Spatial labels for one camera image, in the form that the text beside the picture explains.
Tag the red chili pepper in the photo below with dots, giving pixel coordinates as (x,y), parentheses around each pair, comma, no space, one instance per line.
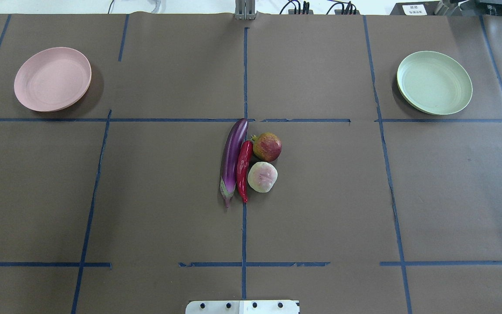
(242,167)

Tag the red green pomegranate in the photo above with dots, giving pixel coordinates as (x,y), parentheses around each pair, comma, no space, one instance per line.
(266,146)

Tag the pale pink peach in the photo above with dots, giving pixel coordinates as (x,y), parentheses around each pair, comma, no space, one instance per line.
(262,176)

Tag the purple eggplant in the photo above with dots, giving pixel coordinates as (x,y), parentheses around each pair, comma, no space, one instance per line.
(232,147)

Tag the black power strip left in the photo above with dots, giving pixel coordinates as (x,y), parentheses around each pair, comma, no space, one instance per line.
(294,7)

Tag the black power strip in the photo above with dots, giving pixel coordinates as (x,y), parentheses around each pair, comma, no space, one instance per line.
(294,7)
(344,8)

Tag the black power strip right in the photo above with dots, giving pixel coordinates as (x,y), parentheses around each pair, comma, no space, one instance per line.
(344,8)

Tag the green plate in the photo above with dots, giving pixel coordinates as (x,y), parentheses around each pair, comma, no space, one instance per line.
(434,83)

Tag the pink plate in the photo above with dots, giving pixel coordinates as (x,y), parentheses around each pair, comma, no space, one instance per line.
(53,79)

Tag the black box with label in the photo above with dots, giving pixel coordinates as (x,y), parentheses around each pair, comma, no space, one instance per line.
(416,8)

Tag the grey aluminium post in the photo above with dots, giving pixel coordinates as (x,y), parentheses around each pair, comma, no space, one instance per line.
(245,10)

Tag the white metal bracket plate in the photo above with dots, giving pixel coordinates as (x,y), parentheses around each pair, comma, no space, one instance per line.
(243,307)

